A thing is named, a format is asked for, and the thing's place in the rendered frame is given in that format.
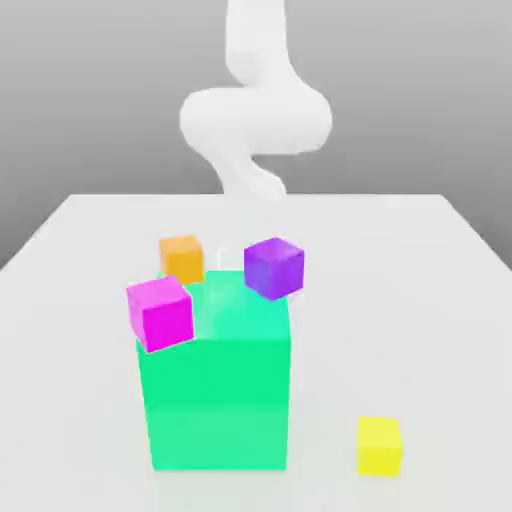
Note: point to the large green box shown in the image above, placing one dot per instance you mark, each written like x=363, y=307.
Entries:
x=218, y=400

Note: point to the small purple cube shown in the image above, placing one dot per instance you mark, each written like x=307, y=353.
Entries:
x=274, y=270

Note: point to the small yellow cube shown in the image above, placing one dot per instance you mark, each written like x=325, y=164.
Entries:
x=378, y=448

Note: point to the small magenta cube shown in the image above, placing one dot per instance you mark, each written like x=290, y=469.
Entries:
x=166, y=320

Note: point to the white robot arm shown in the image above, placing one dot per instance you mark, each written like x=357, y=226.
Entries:
x=256, y=120

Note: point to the small orange cube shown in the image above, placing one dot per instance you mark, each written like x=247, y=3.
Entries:
x=182, y=260

